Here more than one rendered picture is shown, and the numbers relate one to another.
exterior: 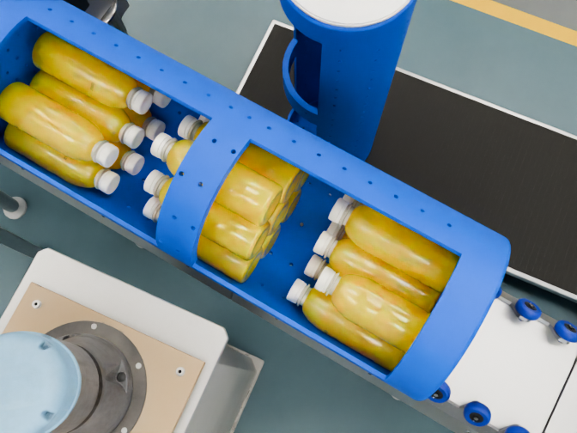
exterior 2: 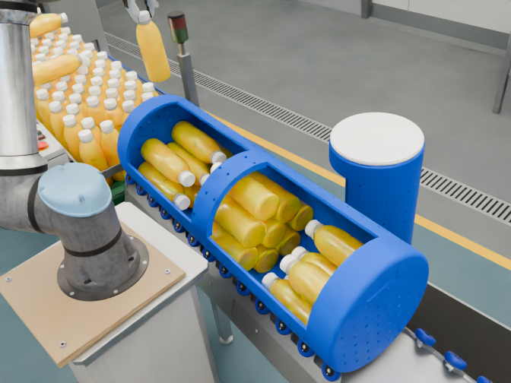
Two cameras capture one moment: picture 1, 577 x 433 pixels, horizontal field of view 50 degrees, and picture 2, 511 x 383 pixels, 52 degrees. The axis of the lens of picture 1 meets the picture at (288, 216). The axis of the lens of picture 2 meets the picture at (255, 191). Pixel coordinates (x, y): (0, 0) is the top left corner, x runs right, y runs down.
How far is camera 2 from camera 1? 0.65 m
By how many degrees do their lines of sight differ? 37
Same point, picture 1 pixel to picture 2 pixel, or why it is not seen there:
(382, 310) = (318, 279)
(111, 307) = (146, 235)
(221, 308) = not seen: outside the picture
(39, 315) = not seen: hidden behind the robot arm
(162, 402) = (147, 285)
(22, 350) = (88, 169)
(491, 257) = (401, 245)
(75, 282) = (134, 219)
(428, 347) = (336, 284)
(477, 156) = (490, 364)
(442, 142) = (459, 344)
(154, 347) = (160, 257)
